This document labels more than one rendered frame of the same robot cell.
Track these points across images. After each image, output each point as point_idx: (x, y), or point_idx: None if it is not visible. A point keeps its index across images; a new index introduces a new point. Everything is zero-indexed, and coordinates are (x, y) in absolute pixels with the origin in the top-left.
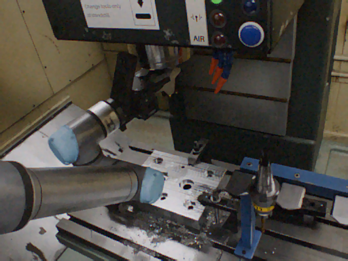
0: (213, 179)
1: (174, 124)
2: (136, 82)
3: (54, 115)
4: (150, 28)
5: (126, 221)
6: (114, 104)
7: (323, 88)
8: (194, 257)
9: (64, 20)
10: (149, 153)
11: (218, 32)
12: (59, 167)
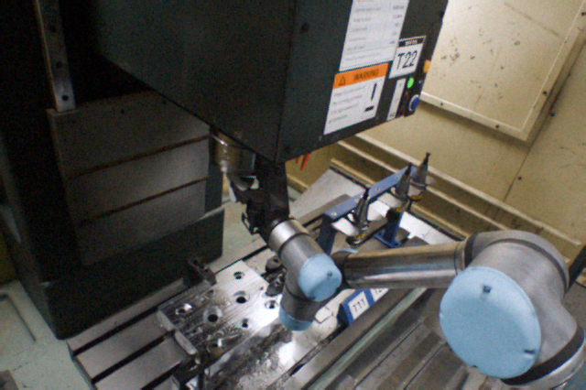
0: (248, 275)
1: (59, 292)
2: (262, 192)
3: None
4: (369, 117)
5: (230, 389)
6: (293, 217)
7: None
8: (309, 339)
9: (302, 135)
10: (109, 335)
11: (403, 106)
12: (426, 246)
